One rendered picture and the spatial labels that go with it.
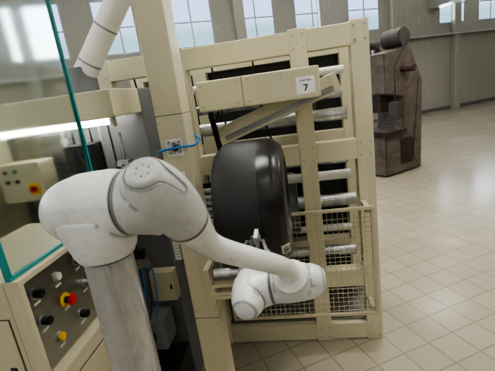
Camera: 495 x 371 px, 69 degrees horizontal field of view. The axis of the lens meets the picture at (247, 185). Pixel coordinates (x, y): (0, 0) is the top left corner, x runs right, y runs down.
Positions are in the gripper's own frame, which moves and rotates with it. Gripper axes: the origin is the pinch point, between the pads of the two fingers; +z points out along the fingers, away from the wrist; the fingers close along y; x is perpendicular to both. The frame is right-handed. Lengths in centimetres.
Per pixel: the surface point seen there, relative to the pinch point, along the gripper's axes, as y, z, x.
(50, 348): 69, -40, 13
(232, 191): 8.0, 9.0, -16.3
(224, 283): 20.2, 11.0, 30.7
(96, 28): 73, 66, -87
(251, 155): -0.3, 21.6, -26.5
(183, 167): 32.3, 28.3, -22.4
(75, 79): 89, 61, -66
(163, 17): 29, 37, -85
